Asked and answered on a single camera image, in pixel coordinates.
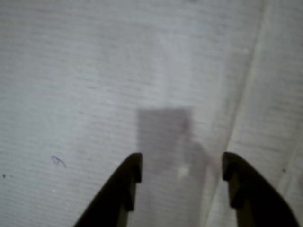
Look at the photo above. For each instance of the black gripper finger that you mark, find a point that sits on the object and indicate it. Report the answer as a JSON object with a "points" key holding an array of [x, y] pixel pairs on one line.
{"points": [[258, 203], [113, 201]]}

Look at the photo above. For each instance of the brown corrugated cardboard sheet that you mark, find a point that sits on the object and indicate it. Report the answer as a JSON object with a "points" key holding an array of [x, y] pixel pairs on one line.
{"points": [[94, 71]]}

